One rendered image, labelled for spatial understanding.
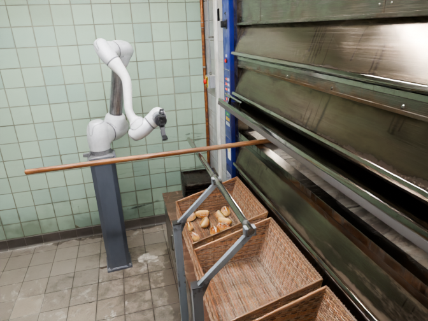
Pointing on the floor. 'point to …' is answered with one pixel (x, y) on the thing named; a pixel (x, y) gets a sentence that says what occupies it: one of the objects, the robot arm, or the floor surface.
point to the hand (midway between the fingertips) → (164, 127)
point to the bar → (197, 292)
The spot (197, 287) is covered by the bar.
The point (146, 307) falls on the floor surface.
